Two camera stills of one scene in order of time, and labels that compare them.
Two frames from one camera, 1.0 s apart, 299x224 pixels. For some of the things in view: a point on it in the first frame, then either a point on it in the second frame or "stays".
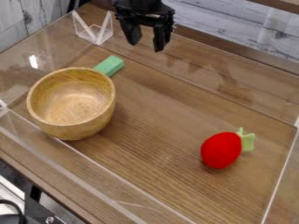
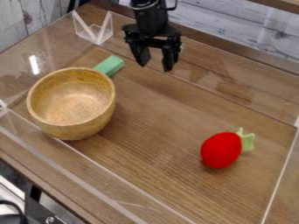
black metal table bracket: [34, 210] stays
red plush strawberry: [221, 148] stays
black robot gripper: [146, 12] → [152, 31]
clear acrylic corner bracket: [93, 33] stays
